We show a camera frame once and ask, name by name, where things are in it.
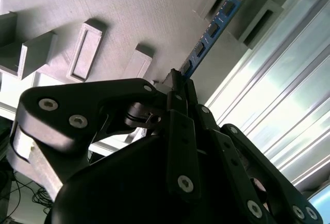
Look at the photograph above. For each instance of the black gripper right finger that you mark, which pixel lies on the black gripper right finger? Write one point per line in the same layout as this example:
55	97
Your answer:
232	154

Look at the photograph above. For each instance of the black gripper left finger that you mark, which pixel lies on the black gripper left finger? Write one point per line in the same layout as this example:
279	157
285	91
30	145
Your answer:
77	95

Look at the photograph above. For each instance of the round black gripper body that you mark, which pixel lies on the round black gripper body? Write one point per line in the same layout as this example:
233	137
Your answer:
123	185

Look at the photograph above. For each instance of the blue RAM stick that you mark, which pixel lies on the blue RAM stick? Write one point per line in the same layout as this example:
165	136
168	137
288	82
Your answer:
214	29

